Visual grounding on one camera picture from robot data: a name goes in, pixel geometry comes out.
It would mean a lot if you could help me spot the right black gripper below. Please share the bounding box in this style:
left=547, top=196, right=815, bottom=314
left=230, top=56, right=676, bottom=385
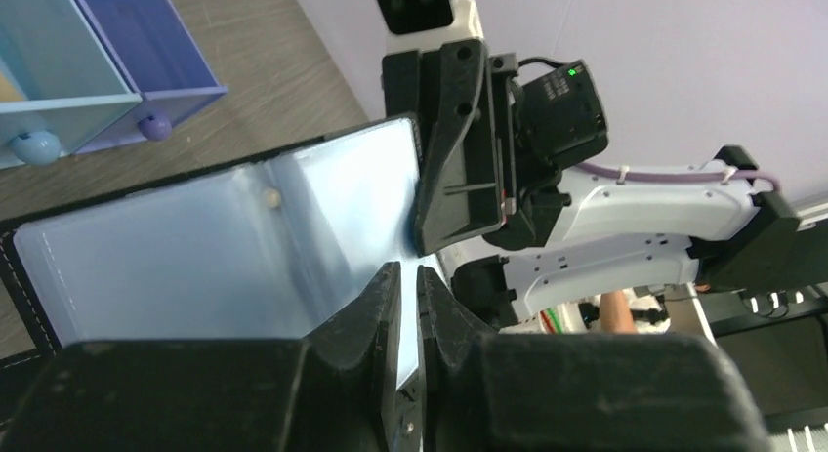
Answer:
left=381, top=38, right=574, bottom=258

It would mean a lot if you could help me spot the light blue bin middle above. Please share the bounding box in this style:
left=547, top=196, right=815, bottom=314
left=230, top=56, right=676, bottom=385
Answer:
left=1, top=0, right=141, bottom=168

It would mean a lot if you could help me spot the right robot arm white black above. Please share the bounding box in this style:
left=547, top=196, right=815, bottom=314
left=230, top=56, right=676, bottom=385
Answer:
left=382, top=38, right=827, bottom=333

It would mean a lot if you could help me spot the purple bin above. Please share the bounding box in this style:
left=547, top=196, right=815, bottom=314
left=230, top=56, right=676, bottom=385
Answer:
left=75, top=0, right=228, bottom=153

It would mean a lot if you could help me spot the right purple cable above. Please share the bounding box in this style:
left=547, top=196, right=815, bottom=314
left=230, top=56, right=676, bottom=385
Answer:
left=572, top=161, right=781, bottom=195

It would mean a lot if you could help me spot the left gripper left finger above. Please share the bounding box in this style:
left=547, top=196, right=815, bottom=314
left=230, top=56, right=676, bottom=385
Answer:
left=1, top=262, right=401, bottom=451

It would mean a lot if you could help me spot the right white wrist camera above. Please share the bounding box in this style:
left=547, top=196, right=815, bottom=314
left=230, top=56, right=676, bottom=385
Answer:
left=376, top=0, right=484, bottom=55

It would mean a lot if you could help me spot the tan grey striped credit card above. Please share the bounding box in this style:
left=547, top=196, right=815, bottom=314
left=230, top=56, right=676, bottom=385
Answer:
left=0, top=72, right=27, bottom=103

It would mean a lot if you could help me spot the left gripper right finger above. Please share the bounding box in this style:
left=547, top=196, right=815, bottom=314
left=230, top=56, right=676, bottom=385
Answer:
left=417, top=267, right=771, bottom=451

